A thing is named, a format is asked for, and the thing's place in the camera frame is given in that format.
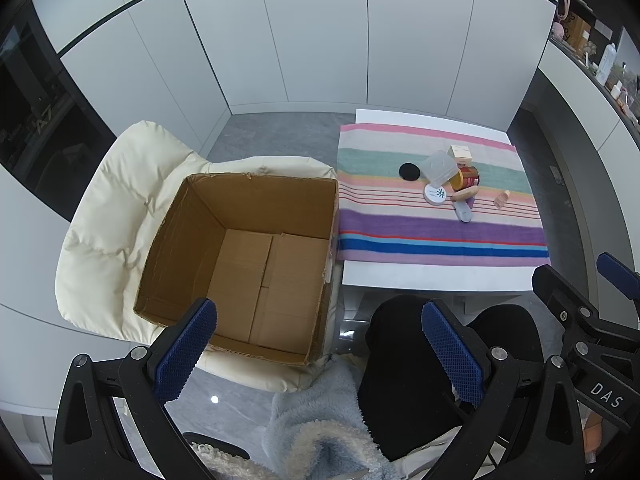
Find red jar with yellow lid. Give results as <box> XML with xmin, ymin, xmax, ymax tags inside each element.
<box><xmin>452</xmin><ymin>165</ymin><xmax>481</xmax><ymax>191</ymax></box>

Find cream cloth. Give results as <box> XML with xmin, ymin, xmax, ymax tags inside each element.
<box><xmin>395</xmin><ymin>425</ymin><xmax>466</xmax><ymax>480</ymax></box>

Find striped colourful cloth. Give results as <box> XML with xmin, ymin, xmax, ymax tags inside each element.
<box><xmin>336</xmin><ymin>122</ymin><xmax>552</xmax><ymax>267</ymax></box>

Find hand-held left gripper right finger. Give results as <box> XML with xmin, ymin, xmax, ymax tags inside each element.
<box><xmin>421</xmin><ymin>299</ymin><xmax>587</xmax><ymax>480</ymax></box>

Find brown cardboard box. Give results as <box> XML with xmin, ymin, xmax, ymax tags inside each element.
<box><xmin>132</xmin><ymin>172</ymin><xmax>341</xmax><ymax>366</ymax></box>

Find cream padded armchair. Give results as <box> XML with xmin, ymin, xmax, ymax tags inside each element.
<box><xmin>56</xmin><ymin>120</ymin><xmax>346</xmax><ymax>393</ymax></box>

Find light blue fleece garment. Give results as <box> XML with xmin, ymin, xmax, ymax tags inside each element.
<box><xmin>190</xmin><ymin>360</ymin><xmax>401</xmax><ymax>480</ymax></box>

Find person's black trousers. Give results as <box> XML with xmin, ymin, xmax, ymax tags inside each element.
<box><xmin>357</xmin><ymin>295</ymin><xmax>543</xmax><ymax>463</ymax></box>

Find clear square plastic lid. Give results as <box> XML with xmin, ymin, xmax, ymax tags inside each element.
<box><xmin>419</xmin><ymin>150</ymin><xmax>460</xmax><ymax>187</ymax></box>

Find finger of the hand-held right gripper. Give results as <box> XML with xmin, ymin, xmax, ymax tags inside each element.
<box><xmin>596</xmin><ymin>252</ymin><xmax>640</xmax><ymax>311</ymax></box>
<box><xmin>531</xmin><ymin>264</ymin><xmax>603</xmax><ymax>343</ymax></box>

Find black glass cabinet door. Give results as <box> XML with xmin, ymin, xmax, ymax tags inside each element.
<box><xmin>0</xmin><ymin>0</ymin><xmax>118</xmax><ymax>223</ymax></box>

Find white table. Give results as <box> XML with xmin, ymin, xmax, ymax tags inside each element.
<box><xmin>341</xmin><ymin>107</ymin><xmax>551</xmax><ymax>296</ymax></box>

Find white tall bottle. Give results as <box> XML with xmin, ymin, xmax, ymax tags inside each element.
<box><xmin>597</xmin><ymin>42</ymin><xmax>618</xmax><ymax>86</ymax></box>

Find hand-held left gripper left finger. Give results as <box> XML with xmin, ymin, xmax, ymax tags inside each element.
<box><xmin>52</xmin><ymin>297</ymin><xmax>221</xmax><ymax>480</ymax></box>

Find brown shelf box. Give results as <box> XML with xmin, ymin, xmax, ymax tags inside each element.
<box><xmin>567</xmin><ymin>12</ymin><xmax>592</xmax><ymax>47</ymax></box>

